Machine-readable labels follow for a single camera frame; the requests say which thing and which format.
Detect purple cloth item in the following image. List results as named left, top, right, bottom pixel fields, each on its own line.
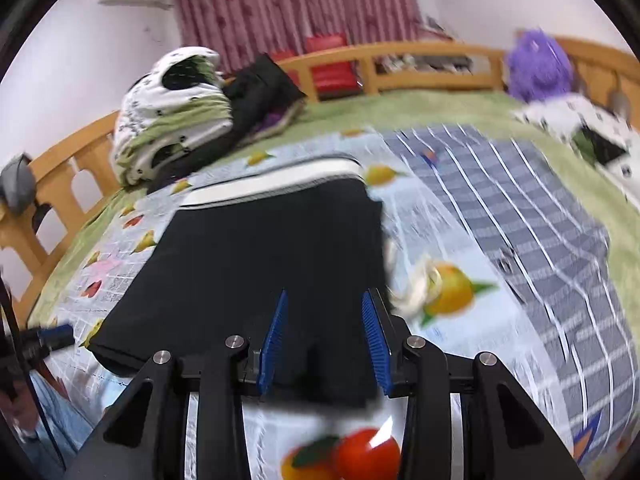
left=260, top=107, right=301, bottom=131

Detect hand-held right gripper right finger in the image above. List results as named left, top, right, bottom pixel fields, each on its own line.
left=361, top=289, right=586, bottom=480

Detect black pants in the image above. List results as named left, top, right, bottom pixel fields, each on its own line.
left=92, top=155, right=443, bottom=408

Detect red chair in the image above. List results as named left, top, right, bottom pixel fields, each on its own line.
left=272, top=32, right=362, bottom=100

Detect fruit print sheet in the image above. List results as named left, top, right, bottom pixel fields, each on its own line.
left=30, top=127, right=626, bottom=480

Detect wooden bed frame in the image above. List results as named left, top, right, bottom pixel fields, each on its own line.
left=0, top=35, right=640, bottom=311

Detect black jacket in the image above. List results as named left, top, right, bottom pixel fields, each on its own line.
left=150, top=52, right=308, bottom=196

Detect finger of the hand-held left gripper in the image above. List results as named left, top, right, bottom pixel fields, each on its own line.
left=22, top=324, right=76, bottom=356

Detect grey checkered cloth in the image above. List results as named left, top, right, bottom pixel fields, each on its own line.
left=382, top=125, right=631, bottom=466

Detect purple plush toy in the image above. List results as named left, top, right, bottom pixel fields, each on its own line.
left=505, top=27, right=575, bottom=103

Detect flower print pillow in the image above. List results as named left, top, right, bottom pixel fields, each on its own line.
left=515, top=95, right=640, bottom=186

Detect folded flower print quilt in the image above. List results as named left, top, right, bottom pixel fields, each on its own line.
left=111, top=46, right=236, bottom=187

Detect green bed blanket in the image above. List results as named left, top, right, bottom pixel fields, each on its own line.
left=30, top=87, right=640, bottom=311

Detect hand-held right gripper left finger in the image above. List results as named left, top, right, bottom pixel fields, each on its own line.
left=62, top=289, right=290, bottom=480

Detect pile of papers and boxes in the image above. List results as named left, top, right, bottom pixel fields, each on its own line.
left=375, top=52, right=473, bottom=73

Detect grey hanging cloth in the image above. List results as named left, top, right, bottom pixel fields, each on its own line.
left=0, top=154, right=37, bottom=213

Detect dark red curtain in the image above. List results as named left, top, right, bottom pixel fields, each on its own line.
left=167, top=0, right=426, bottom=73

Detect person's blue jeans leg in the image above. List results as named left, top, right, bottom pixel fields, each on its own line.
left=22, top=370, right=96, bottom=471

